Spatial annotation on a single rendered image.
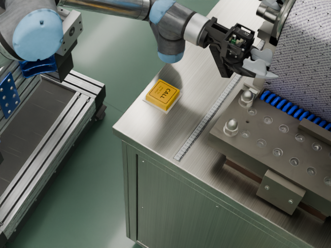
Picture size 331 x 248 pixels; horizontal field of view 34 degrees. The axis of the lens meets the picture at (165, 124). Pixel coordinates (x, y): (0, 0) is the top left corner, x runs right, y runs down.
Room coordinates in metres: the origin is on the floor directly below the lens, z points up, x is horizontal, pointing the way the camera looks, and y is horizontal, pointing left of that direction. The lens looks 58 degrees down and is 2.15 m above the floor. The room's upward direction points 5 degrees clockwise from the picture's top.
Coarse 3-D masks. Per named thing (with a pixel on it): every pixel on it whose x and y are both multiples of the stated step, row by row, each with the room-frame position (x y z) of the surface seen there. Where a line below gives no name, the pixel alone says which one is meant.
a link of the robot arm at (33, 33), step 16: (16, 0) 0.86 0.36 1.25; (32, 0) 0.86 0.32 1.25; (48, 0) 0.88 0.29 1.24; (0, 16) 0.83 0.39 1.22; (16, 16) 0.82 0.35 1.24; (32, 16) 0.81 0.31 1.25; (48, 16) 0.82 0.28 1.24; (0, 32) 0.79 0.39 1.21; (16, 32) 0.78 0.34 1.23; (32, 32) 0.78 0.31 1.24; (48, 32) 0.79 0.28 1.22; (0, 48) 0.77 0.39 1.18; (16, 48) 0.76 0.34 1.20; (32, 48) 0.77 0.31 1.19; (48, 48) 0.79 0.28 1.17; (0, 64) 0.77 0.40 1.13
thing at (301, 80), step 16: (288, 48) 0.82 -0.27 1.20; (272, 64) 0.83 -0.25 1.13; (288, 64) 0.82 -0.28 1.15; (304, 64) 0.80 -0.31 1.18; (320, 64) 0.78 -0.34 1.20; (272, 80) 0.83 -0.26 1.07; (288, 80) 0.81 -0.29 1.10; (304, 80) 0.79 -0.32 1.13; (320, 80) 0.78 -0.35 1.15; (288, 96) 0.80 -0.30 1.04; (304, 96) 0.79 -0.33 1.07; (320, 96) 0.77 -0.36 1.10; (320, 112) 0.76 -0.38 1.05
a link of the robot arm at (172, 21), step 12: (156, 0) 1.00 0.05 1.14; (168, 0) 1.00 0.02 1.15; (156, 12) 0.97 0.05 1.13; (168, 12) 0.96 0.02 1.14; (180, 12) 0.96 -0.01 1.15; (192, 12) 0.96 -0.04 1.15; (156, 24) 0.96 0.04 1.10; (168, 24) 0.94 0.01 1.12; (180, 24) 0.93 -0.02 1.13; (168, 36) 0.94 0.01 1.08; (180, 36) 0.92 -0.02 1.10
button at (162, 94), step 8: (160, 80) 0.91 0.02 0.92; (152, 88) 0.88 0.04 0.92; (160, 88) 0.88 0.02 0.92; (168, 88) 0.88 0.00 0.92; (176, 88) 0.89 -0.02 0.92; (152, 96) 0.85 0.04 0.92; (160, 96) 0.85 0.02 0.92; (168, 96) 0.86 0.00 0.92; (176, 96) 0.87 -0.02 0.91; (160, 104) 0.83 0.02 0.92; (168, 104) 0.83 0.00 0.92
